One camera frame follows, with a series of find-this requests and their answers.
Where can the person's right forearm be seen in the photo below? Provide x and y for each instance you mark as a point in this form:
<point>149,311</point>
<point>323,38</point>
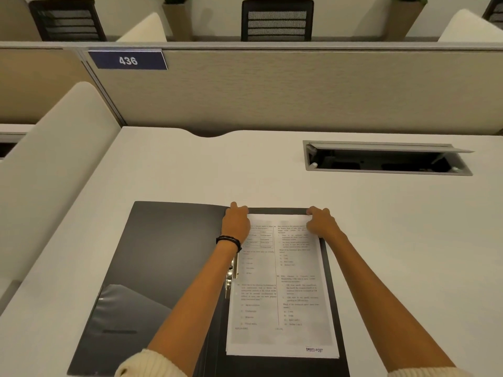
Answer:
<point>385,302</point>

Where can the wide beige partition panel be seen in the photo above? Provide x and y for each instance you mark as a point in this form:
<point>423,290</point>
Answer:
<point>314,94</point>

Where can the person's left forearm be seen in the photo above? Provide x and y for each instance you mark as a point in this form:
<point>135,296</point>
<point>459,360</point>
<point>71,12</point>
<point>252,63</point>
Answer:
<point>192,306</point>

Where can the black folder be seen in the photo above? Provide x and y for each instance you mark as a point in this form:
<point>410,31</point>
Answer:
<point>157,263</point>

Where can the blue number sign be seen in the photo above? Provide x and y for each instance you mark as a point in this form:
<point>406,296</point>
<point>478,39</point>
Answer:
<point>127,60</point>

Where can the glass-topped tan partition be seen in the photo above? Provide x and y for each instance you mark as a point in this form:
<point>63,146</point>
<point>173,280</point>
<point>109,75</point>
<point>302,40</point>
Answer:
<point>15,23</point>

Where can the black wristband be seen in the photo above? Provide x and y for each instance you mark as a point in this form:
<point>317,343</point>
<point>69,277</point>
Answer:
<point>230,239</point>

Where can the broad-leaf potted plant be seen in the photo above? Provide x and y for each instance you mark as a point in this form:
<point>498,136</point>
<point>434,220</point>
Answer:
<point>177,21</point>

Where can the person's left hand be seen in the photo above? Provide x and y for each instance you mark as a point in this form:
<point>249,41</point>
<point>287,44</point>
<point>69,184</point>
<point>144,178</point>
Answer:
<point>235,225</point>

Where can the small-leaf potted plant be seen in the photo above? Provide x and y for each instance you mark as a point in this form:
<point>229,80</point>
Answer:
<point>402,19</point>

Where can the white rounded side divider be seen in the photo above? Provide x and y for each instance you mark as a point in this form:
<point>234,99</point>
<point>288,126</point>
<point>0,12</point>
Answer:
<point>59,172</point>
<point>147,31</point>
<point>467,29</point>

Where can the black mesh chair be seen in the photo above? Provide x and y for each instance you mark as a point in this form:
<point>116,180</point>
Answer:
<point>277,21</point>
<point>495,13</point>
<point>67,21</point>

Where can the person's right hand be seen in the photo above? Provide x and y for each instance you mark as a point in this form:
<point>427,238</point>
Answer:
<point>324,225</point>

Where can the white printed paper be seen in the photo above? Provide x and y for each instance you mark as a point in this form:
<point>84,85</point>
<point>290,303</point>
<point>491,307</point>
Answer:
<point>298,294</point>

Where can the tan partition panel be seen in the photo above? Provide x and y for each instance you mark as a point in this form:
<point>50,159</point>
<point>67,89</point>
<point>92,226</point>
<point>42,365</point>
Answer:
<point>39,86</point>

